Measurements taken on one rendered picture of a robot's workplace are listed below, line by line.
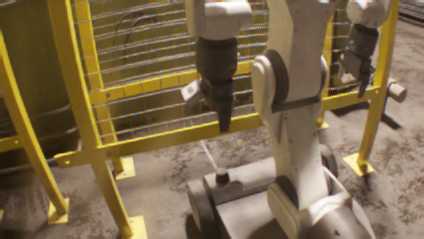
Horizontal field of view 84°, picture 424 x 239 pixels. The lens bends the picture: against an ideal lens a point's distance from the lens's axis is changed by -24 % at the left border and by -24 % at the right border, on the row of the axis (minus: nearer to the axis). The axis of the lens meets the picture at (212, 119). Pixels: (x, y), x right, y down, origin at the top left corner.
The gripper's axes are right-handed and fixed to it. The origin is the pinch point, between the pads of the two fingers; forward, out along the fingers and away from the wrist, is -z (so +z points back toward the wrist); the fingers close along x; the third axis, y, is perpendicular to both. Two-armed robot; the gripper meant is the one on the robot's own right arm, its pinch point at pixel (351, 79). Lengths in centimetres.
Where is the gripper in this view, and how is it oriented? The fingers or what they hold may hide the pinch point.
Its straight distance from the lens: 94.2
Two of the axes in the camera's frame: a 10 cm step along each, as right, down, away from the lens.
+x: -3.2, -6.4, 7.0
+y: -9.5, 2.1, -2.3
